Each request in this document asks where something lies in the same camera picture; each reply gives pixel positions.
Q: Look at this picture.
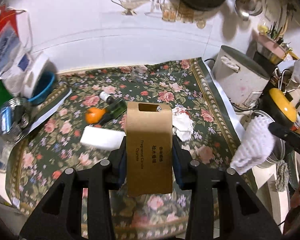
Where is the white box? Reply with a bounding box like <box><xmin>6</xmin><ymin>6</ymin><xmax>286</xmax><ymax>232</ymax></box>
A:
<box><xmin>80</xmin><ymin>126</ymin><xmax>126</xmax><ymax>151</ymax></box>

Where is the white tissue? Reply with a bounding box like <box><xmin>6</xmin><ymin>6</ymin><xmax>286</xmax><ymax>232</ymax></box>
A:
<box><xmin>172</xmin><ymin>106</ymin><xmax>193</xmax><ymax>142</ymax></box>

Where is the dark green glass bottle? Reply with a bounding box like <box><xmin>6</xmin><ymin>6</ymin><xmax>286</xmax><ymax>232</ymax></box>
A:
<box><xmin>98</xmin><ymin>99</ymin><xmax>127</xmax><ymax>126</ymax></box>

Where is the brown cardboard candle box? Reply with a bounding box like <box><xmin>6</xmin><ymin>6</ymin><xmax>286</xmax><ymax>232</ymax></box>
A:
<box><xmin>125</xmin><ymin>102</ymin><xmax>173</xmax><ymax>197</ymax></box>

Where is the small brown medicine bottle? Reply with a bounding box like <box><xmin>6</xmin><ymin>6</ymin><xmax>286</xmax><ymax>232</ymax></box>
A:
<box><xmin>99</xmin><ymin>91</ymin><xmax>115</xmax><ymax>105</ymax></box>

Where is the stainless steel basin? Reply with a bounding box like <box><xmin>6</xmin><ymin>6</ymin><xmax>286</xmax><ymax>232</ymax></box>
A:
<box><xmin>241</xmin><ymin>110</ymin><xmax>286</xmax><ymax>168</ymax></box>

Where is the grey dish scrubber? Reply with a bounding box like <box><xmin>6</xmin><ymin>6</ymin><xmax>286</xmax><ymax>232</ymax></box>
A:
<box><xmin>275</xmin><ymin>160</ymin><xmax>289</xmax><ymax>192</ymax></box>

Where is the yellow black pot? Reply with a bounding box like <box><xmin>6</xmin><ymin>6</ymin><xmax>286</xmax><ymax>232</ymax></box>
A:
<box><xmin>261</xmin><ymin>88</ymin><xmax>297</xmax><ymax>128</ymax></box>

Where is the white rice cooker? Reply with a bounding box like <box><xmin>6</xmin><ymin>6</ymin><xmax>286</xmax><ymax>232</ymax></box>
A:
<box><xmin>212</xmin><ymin>45</ymin><xmax>270</xmax><ymax>109</ymax></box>

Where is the floral green table mat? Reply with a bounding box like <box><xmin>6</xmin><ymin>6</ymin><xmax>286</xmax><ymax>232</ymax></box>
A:
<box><xmin>7</xmin><ymin>58</ymin><xmax>240</xmax><ymax>239</ymax></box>

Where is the pink utensil holder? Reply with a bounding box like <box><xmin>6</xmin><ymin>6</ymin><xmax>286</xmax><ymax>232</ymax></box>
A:
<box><xmin>256</xmin><ymin>34</ymin><xmax>288</xmax><ymax>65</ymax></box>

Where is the orange fruit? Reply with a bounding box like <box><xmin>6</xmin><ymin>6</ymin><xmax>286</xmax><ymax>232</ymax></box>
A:
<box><xmin>85</xmin><ymin>107</ymin><xmax>107</xmax><ymax>124</ymax></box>

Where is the blue plastic bowl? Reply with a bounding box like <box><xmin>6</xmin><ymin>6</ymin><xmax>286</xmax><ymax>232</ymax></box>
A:
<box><xmin>28</xmin><ymin>71</ymin><xmax>55</xmax><ymax>105</ymax></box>

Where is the hanging ladle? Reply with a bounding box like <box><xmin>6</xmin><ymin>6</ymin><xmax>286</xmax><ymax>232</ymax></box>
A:
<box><xmin>235</xmin><ymin>0</ymin><xmax>263</xmax><ymax>22</ymax></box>

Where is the white perforated lid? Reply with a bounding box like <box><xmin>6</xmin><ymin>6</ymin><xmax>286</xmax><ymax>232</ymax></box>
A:
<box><xmin>20</xmin><ymin>53</ymin><xmax>49</xmax><ymax>99</ymax></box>

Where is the clear plastic wrapper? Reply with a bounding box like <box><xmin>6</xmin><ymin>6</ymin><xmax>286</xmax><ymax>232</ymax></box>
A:
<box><xmin>130</xmin><ymin>68</ymin><xmax>147</xmax><ymax>83</ymax></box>

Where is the plastic bag with blue print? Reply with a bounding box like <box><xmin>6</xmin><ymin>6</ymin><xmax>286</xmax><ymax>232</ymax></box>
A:
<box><xmin>0</xmin><ymin>22</ymin><xmax>32</xmax><ymax>97</ymax></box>

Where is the red carton with straw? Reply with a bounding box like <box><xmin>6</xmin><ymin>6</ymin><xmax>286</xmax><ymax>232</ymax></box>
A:
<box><xmin>0</xmin><ymin>4</ymin><xmax>26</xmax><ymax>35</ymax></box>

